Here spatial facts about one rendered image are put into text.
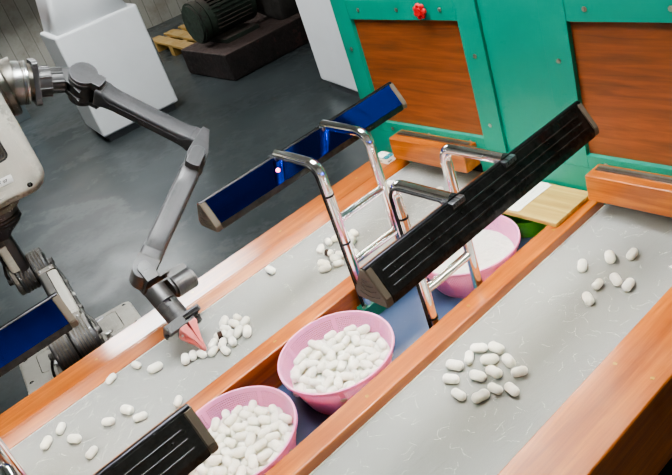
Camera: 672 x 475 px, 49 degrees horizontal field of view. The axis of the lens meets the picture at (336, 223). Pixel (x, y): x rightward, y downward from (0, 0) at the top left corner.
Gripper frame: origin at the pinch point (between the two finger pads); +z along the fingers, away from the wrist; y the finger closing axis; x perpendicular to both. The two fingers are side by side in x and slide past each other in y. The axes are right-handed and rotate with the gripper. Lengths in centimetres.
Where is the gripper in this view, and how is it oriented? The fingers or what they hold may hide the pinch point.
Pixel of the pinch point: (203, 347)
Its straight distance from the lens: 183.9
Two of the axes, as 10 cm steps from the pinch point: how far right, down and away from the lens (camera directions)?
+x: -1.9, 4.8, 8.6
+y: 7.2, -5.3, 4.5
